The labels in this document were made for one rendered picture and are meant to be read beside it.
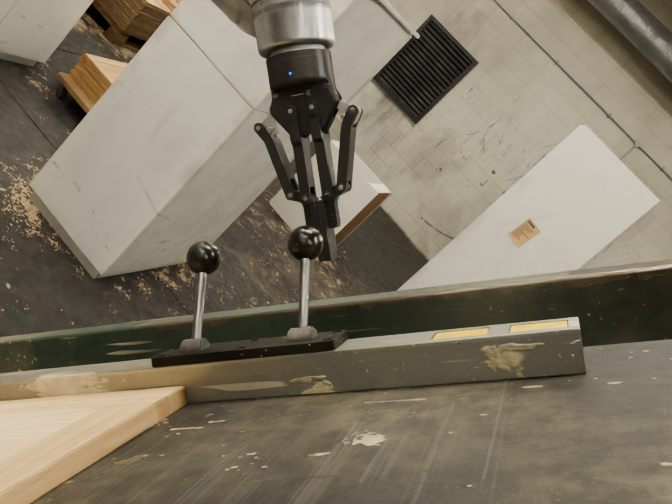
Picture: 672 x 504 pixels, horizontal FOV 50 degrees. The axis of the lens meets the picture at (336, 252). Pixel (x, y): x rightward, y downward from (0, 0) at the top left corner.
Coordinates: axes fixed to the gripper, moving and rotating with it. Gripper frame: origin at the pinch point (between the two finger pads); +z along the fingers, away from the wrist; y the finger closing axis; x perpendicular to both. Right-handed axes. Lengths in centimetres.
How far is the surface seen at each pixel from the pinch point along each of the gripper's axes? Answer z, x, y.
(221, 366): 11.5, 15.9, 7.5
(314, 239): 0.5, 9.5, -1.9
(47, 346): 12, -8, 48
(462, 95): -110, -782, 61
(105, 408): 13.2, 22.3, 16.9
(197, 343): 9.3, 14.2, 10.7
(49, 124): -71, -260, 234
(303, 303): 6.6, 12.1, -0.6
